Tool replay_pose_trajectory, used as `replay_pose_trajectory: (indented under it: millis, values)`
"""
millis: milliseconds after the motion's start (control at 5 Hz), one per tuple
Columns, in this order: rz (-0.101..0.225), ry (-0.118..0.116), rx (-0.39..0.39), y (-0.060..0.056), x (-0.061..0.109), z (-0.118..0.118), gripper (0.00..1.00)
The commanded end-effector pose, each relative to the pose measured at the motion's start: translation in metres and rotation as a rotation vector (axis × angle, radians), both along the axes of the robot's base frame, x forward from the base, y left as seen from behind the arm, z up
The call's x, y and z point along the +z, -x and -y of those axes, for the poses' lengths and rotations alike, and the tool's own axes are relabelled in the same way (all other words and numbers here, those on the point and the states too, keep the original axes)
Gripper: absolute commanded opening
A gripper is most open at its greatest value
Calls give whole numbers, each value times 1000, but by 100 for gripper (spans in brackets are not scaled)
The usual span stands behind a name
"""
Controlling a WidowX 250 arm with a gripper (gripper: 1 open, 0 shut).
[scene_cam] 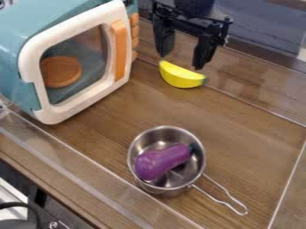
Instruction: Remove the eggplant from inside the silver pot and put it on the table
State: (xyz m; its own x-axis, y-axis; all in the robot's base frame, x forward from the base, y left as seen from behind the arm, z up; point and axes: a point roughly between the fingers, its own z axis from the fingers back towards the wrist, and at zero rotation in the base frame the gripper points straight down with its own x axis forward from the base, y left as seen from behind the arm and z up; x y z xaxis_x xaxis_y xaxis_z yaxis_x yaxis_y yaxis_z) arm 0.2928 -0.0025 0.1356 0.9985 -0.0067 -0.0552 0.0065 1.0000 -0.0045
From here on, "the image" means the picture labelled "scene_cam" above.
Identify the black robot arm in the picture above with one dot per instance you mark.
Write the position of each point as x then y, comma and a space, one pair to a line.
197, 18

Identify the purple toy eggplant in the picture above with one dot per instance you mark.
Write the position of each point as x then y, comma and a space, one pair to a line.
155, 162

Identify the teal toy microwave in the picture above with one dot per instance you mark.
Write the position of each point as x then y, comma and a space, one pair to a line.
94, 30

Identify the orange microwave turntable plate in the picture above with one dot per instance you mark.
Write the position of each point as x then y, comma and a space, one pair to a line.
61, 71

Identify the silver pot with wire handle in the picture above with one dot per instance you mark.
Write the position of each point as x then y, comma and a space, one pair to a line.
179, 179

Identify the clear acrylic table barrier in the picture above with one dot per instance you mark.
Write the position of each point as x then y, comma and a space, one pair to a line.
101, 197

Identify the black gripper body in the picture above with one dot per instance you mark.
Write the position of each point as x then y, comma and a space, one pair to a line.
194, 17

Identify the yellow toy banana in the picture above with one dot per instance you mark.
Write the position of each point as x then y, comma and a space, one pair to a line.
179, 77

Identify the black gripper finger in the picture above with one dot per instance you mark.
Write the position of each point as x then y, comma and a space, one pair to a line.
205, 50
163, 36

